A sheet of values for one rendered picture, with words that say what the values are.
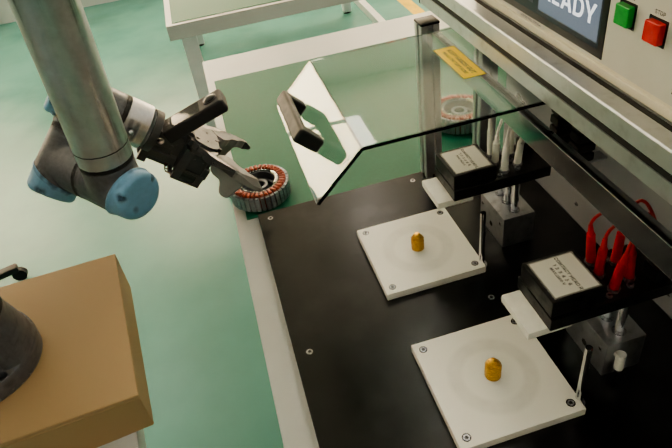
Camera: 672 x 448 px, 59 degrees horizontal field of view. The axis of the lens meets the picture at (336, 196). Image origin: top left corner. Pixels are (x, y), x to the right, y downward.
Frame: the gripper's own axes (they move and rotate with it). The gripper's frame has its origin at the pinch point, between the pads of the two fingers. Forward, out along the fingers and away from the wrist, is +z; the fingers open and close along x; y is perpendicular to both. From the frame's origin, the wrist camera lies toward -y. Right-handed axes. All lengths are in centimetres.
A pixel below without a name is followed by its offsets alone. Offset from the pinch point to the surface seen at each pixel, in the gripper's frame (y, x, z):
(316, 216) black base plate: -1.3, 12.7, 8.5
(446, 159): -24.3, 26.9, 11.3
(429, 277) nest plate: -10.0, 34.3, 16.3
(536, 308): -21, 53, 13
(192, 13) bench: 8, -112, -1
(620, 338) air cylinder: -23, 55, 24
